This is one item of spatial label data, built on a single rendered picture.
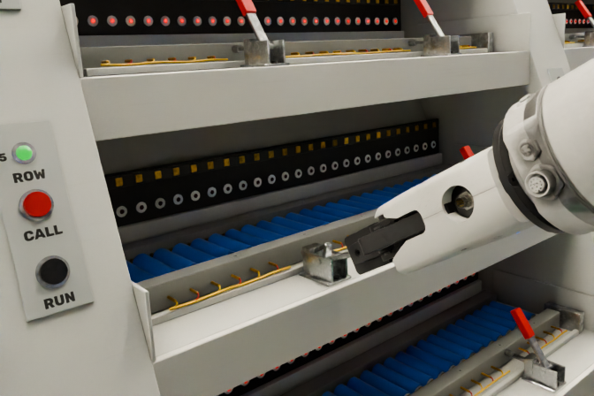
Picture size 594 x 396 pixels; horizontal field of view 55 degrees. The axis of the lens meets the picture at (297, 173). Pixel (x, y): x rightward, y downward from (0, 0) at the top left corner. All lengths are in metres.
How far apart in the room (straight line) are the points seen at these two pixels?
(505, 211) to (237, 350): 0.22
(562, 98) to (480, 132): 0.58
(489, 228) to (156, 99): 0.26
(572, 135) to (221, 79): 0.28
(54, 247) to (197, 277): 0.14
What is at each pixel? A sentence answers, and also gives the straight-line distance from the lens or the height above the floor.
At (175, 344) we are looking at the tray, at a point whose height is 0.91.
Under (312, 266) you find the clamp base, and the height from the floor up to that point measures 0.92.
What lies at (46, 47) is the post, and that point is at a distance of 0.43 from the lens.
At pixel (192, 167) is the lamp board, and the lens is 0.61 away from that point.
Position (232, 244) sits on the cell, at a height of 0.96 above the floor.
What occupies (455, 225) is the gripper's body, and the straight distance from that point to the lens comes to 0.34.
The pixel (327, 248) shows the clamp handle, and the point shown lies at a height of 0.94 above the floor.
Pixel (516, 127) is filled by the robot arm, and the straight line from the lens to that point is 0.33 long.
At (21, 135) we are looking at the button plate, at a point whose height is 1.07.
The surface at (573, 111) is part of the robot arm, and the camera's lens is 0.31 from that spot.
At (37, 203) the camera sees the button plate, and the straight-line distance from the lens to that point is 0.39.
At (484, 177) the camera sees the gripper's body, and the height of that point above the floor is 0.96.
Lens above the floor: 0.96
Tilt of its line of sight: 5 degrees up
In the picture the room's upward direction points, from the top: 16 degrees counter-clockwise
